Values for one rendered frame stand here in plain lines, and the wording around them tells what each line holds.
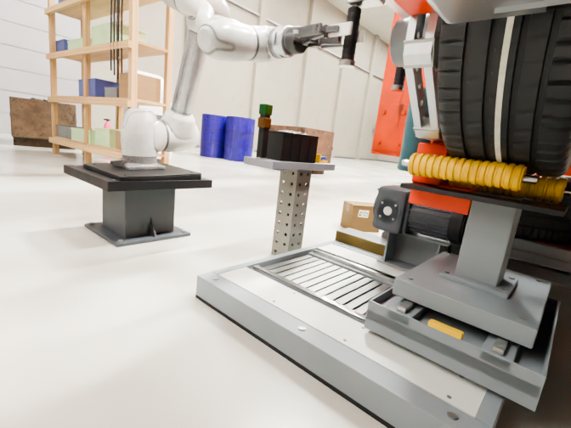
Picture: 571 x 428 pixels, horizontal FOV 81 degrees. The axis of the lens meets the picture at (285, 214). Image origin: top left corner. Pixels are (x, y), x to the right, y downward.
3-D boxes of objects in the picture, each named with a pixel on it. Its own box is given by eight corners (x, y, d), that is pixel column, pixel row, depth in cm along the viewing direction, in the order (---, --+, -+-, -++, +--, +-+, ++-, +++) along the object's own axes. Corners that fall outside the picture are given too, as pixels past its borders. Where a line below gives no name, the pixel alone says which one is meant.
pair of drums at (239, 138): (222, 155, 810) (224, 117, 790) (257, 162, 733) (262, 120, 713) (193, 154, 749) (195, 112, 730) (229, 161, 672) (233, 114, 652)
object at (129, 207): (65, 224, 166) (63, 164, 159) (158, 215, 203) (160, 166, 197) (107, 255, 135) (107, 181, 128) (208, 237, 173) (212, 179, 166)
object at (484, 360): (533, 417, 62) (548, 371, 60) (363, 330, 85) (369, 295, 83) (551, 327, 99) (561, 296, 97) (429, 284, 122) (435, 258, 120)
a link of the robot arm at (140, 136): (114, 153, 159) (113, 104, 154) (149, 153, 173) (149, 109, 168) (132, 157, 150) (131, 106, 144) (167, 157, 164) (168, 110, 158)
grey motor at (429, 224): (472, 302, 111) (499, 199, 103) (360, 262, 137) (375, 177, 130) (484, 289, 124) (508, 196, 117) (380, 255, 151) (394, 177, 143)
